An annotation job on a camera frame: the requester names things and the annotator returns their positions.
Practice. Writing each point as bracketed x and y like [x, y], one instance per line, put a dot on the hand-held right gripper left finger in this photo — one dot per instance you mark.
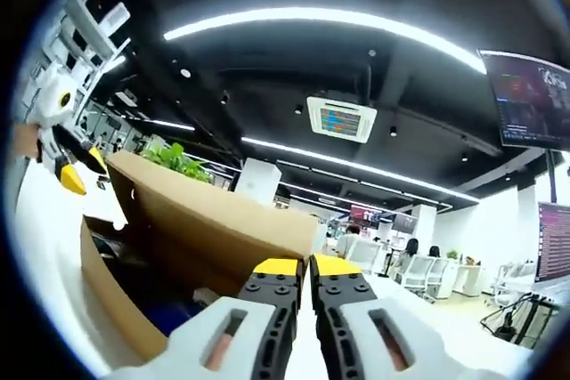
[249, 331]

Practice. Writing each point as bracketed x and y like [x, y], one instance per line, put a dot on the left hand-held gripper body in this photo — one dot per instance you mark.
[53, 99]

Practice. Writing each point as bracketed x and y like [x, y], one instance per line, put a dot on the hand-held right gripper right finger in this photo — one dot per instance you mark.
[356, 331]

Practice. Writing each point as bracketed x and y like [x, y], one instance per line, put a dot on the brown cardboard shoe box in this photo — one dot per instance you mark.
[200, 228]

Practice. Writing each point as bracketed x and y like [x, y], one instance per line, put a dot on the person's left hand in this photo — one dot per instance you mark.
[24, 142]

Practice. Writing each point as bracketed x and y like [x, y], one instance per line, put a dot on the deep blue tissue pack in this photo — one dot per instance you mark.
[178, 315]

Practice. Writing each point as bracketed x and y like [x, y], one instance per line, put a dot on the grey metal shelf rack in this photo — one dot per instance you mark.
[84, 28]

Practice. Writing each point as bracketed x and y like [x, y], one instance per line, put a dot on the white office chair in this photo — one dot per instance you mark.
[423, 273]
[360, 253]

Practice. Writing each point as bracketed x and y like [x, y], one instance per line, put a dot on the ceiling light strip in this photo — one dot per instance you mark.
[356, 166]
[169, 124]

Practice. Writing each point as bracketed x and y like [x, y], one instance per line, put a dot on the green potted plant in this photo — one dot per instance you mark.
[178, 162]

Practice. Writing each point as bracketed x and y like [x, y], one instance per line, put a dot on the white ribbed container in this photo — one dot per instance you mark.
[113, 19]

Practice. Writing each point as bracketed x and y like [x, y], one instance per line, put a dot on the black folding stand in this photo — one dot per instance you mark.
[512, 322]

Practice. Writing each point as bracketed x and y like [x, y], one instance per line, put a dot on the ceiling air conditioner unit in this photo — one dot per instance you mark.
[340, 118]

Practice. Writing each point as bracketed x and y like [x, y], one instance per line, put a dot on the dark computer monitor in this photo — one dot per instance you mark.
[554, 242]
[530, 99]

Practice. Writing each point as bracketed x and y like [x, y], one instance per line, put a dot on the red wall screen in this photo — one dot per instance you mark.
[365, 215]

